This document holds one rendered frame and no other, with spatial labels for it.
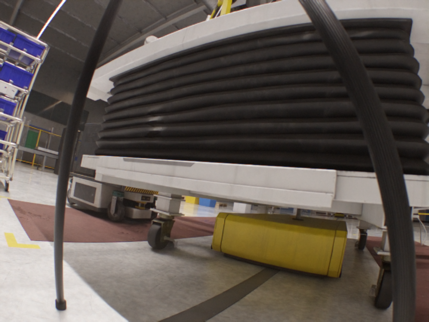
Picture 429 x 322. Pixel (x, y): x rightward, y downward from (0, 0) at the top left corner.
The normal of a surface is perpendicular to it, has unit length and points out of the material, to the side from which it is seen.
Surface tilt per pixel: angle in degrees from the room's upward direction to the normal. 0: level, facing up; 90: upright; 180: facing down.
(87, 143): 90
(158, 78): 139
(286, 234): 90
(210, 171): 90
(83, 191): 90
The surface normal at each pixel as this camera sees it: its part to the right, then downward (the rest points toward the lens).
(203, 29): -0.53, -0.22
